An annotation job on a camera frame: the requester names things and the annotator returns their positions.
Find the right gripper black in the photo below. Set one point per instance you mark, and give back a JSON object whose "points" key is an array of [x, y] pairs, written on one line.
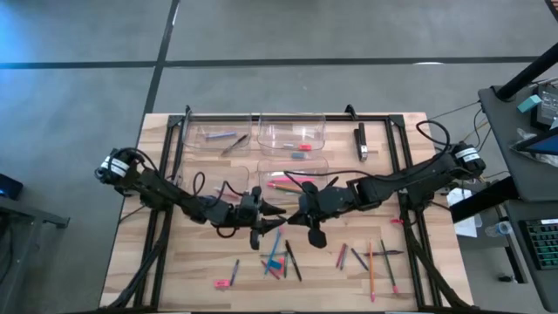
{"points": [[327, 202]]}

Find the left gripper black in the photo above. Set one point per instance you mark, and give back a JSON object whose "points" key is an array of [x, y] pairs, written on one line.
{"points": [[246, 211]]}

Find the green pencil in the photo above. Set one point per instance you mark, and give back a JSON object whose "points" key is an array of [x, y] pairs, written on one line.
{"points": [[290, 192], [389, 266]]}

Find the orange pencil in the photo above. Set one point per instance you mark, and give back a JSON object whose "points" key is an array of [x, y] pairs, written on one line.
{"points": [[283, 187], [371, 275]]}

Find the pinkish red pencil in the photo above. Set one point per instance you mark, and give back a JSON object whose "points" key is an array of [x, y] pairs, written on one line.
{"points": [[296, 179]]}

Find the blue pencil with pink eraser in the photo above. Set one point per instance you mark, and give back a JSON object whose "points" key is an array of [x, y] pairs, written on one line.
{"points": [[272, 250]]}

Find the blue crayon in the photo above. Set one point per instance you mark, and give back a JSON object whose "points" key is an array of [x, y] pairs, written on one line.
{"points": [[359, 259], [235, 272]]}

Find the pink eraser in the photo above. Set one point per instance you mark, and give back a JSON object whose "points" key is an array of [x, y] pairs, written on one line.
{"points": [[221, 284]]}

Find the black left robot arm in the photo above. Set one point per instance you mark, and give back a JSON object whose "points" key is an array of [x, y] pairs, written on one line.
{"points": [[161, 192]]}

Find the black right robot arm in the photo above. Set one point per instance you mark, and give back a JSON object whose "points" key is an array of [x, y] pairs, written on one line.
{"points": [[414, 183]]}

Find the clear plastic bin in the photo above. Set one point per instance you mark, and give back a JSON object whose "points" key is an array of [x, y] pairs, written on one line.
{"points": [[196, 148], [213, 174], [274, 131], [270, 168]]}

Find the orange marker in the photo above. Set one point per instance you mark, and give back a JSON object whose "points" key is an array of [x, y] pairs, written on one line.
{"points": [[283, 268]]}

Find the gray blue eraser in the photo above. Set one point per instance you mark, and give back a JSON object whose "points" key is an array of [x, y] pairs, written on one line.
{"points": [[299, 155]]}

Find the dark green crayon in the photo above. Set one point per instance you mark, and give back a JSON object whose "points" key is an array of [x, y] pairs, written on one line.
{"points": [[286, 274]]}

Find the red eraser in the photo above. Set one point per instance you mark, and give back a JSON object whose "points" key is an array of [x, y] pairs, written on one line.
{"points": [[305, 147]]}

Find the dark gray pen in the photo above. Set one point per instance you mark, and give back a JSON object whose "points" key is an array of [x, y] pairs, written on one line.
{"points": [[235, 145]]}

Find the black stapler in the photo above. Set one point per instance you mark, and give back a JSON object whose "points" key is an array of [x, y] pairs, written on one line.
{"points": [[361, 144]]}

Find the small red clip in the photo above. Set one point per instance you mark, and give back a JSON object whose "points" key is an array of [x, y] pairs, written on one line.
{"points": [[396, 221]]}

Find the blue pen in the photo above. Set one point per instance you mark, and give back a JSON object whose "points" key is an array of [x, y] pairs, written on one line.
{"points": [[220, 135]]}

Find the purple pen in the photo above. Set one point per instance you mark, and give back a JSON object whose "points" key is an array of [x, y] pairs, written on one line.
{"points": [[394, 252]]}

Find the black table clamp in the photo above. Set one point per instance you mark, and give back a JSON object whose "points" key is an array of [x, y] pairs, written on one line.
{"points": [[351, 111], [188, 111]]}

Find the white paper sheet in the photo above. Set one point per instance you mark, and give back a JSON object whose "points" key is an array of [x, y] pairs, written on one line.
{"points": [[466, 227]]}

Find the black desk support beam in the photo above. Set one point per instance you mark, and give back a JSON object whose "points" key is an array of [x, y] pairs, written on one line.
{"points": [[484, 198]]}

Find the clear water bottle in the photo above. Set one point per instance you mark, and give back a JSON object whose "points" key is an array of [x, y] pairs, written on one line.
{"points": [[499, 229]]}

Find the dark gray desk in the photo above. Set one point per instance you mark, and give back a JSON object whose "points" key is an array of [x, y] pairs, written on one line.
{"points": [[501, 144], [523, 283]]}

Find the small black floor object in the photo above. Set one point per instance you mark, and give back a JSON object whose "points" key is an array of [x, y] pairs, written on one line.
{"points": [[507, 278]]}

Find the black keyboard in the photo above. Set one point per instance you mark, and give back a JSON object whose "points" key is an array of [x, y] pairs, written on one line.
{"points": [[542, 244]]}

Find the dark metal stand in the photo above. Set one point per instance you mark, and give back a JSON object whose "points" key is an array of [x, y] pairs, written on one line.
{"points": [[26, 213]]}

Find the teal box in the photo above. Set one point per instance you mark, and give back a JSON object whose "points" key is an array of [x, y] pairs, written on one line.
{"points": [[529, 104]]}

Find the tablet with blue screen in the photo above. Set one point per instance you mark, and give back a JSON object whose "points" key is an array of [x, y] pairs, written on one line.
{"points": [[545, 146]]}

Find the black device with blue light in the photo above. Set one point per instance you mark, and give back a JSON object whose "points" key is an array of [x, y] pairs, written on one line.
{"points": [[11, 187]]}

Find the black electronic device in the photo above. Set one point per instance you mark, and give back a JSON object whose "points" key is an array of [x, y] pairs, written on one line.
{"points": [[547, 111]]}

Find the black diagonal pole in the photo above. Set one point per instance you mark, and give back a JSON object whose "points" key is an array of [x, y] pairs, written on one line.
{"points": [[527, 72]]}

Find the black metal table frame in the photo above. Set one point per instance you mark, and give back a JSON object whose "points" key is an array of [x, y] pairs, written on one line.
{"points": [[340, 118]]}

